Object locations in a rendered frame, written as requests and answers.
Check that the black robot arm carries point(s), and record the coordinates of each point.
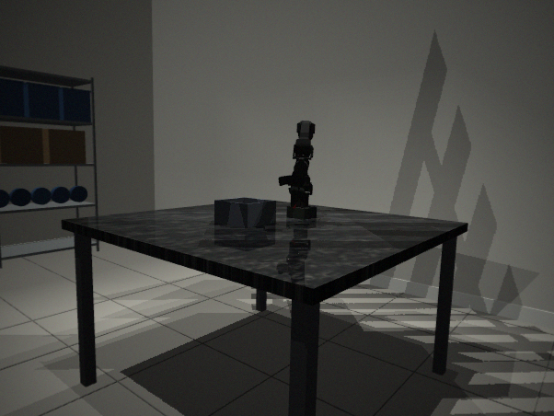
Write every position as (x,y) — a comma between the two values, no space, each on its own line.
(302,149)

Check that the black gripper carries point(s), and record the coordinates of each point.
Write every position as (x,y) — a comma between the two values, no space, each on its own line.
(297,190)

